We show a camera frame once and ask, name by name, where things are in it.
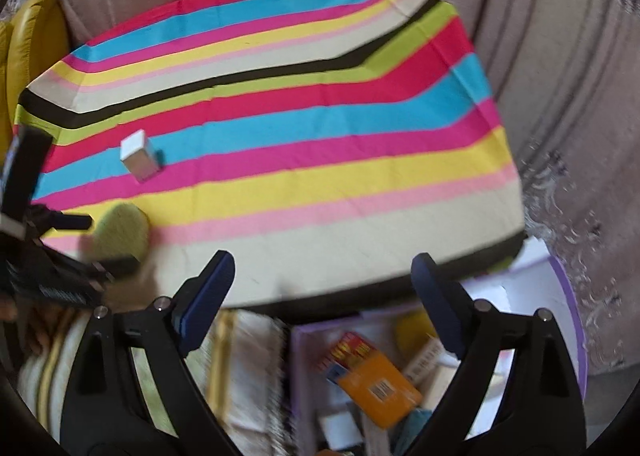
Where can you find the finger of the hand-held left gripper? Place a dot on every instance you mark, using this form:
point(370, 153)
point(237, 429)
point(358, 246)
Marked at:
point(115, 267)
point(65, 221)

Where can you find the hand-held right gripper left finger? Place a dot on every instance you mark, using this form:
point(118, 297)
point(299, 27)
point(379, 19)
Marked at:
point(207, 308)

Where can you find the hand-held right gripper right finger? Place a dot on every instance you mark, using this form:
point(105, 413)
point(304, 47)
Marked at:
point(442, 308)

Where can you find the yellow sponge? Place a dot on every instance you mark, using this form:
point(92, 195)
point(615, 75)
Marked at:
point(412, 328)

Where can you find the green round scrubber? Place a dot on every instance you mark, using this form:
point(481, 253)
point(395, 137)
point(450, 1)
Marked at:
point(122, 231)

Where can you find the purple cardboard box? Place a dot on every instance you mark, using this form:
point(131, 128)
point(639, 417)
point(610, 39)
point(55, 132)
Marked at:
point(530, 286)

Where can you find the orange white box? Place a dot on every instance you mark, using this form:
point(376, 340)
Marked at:
point(380, 386)

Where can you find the red yellow box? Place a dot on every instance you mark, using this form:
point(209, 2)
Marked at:
point(345, 350)

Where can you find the plain white box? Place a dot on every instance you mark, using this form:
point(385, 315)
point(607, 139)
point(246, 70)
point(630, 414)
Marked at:
point(340, 430)

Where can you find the white beige cube box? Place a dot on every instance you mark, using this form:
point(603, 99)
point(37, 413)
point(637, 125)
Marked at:
point(140, 155)

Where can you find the yellow cushion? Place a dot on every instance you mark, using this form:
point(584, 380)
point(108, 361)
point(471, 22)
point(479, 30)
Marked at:
point(35, 45)

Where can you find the embroidered beige curtain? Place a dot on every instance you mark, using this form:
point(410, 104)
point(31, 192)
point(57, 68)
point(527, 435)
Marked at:
point(575, 261)

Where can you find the striped colourful tablecloth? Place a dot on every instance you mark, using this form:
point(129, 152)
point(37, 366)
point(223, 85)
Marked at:
point(275, 135)

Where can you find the plain beige curtain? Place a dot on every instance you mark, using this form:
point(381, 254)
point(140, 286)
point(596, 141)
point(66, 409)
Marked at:
point(525, 10)

